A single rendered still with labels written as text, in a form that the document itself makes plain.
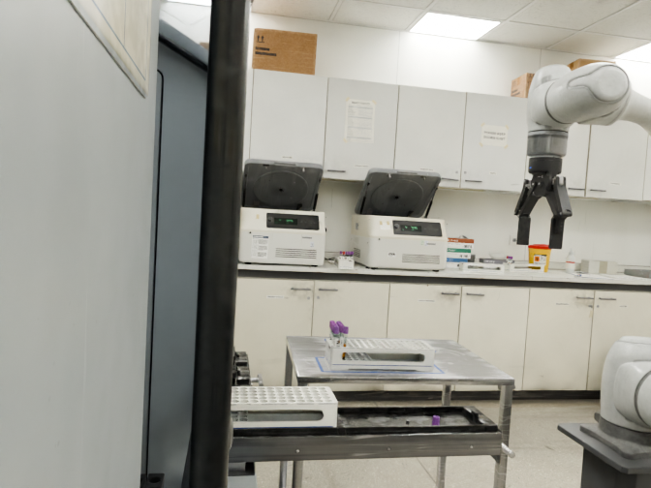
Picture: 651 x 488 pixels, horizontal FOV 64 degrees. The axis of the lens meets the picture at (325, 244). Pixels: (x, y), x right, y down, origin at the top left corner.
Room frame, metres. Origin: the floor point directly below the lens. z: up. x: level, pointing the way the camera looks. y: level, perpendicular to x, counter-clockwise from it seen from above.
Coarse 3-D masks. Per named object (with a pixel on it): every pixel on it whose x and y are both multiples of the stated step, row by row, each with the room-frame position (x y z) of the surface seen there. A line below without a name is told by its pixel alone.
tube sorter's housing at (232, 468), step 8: (232, 464) 0.98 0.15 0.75; (240, 464) 0.98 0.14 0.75; (248, 464) 1.01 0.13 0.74; (232, 472) 0.98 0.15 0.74; (240, 472) 0.98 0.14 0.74; (248, 472) 0.98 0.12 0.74; (232, 480) 0.95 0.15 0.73; (240, 480) 0.95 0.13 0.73; (248, 480) 0.95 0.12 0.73; (256, 480) 0.96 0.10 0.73
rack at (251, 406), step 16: (240, 400) 1.01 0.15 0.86; (256, 400) 1.02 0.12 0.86; (272, 400) 1.03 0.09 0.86; (288, 400) 1.03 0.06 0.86; (304, 400) 1.03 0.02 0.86; (320, 400) 1.04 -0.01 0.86; (336, 400) 1.04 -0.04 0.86; (240, 416) 1.03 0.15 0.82; (256, 416) 1.08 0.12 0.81; (272, 416) 1.08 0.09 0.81; (288, 416) 1.09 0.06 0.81; (304, 416) 1.09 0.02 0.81; (320, 416) 1.10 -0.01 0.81; (336, 416) 1.03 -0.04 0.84
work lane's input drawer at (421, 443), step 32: (352, 416) 1.12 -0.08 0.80; (384, 416) 1.13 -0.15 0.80; (416, 416) 1.14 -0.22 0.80; (448, 416) 1.15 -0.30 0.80; (480, 416) 1.13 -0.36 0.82; (256, 448) 0.98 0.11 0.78; (288, 448) 0.99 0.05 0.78; (320, 448) 1.01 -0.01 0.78; (352, 448) 1.02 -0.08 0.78; (384, 448) 1.03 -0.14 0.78; (416, 448) 1.04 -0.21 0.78; (448, 448) 1.05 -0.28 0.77; (480, 448) 1.07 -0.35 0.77
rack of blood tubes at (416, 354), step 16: (336, 352) 1.41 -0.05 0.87; (352, 352) 1.51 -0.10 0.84; (368, 352) 1.52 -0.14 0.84; (384, 352) 1.43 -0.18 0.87; (400, 352) 1.44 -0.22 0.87; (416, 352) 1.44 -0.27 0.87; (432, 352) 1.45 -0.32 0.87; (336, 368) 1.41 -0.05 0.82; (352, 368) 1.42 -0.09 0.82; (368, 368) 1.42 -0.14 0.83; (384, 368) 1.43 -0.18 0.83; (400, 368) 1.44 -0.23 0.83; (416, 368) 1.44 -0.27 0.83; (432, 368) 1.45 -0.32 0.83
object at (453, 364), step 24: (288, 336) 1.77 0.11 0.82; (312, 336) 1.79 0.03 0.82; (288, 360) 1.75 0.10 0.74; (312, 360) 1.48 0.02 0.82; (456, 360) 1.58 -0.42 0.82; (480, 360) 1.59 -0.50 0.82; (288, 384) 1.75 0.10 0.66; (456, 384) 1.40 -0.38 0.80; (480, 384) 1.41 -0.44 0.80; (504, 384) 1.42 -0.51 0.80; (504, 408) 1.42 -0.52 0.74; (504, 432) 1.42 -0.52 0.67; (504, 456) 1.42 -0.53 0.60; (504, 480) 1.42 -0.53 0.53
